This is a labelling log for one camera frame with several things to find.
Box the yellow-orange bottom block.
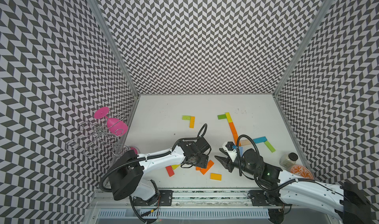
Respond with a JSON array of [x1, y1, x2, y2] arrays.
[[210, 173, 222, 181]]

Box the yellow-orange block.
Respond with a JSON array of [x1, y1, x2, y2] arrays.
[[210, 173, 222, 181], [189, 116, 195, 128]]

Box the orange diagonal block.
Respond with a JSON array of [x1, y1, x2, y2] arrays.
[[200, 160, 214, 175]]

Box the natural wood block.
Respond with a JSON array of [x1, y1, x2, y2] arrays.
[[239, 140, 252, 146]]

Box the yellow-green long block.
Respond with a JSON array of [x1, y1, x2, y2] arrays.
[[171, 165, 180, 170]]

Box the red small block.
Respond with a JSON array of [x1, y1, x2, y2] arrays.
[[166, 166, 175, 177]]

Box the teal block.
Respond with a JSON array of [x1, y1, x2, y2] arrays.
[[253, 137, 267, 144]]

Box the green long block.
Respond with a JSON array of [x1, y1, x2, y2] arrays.
[[264, 141, 276, 153]]

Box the light green small block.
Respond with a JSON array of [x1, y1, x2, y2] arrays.
[[182, 115, 191, 120]]

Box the yellow block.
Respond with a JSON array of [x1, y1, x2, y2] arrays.
[[225, 112, 233, 123]]

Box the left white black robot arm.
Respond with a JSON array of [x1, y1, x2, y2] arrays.
[[99, 123, 212, 203]]

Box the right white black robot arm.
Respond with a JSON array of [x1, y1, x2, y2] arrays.
[[215, 142, 373, 224]]

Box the small dark lidded jar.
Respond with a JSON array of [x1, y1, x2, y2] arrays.
[[279, 153, 299, 169]]

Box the orange patterned bowl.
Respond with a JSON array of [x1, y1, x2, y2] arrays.
[[290, 164, 314, 180]]

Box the pink plastic wine glass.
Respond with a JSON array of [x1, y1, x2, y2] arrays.
[[93, 107, 128, 137]]

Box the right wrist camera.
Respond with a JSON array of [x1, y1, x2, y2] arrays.
[[222, 142, 237, 162]]

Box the silver wire glass rack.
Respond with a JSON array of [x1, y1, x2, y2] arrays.
[[64, 113, 131, 159]]

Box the aluminium mounting rail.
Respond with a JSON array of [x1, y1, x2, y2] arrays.
[[91, 188, 335, 210]]

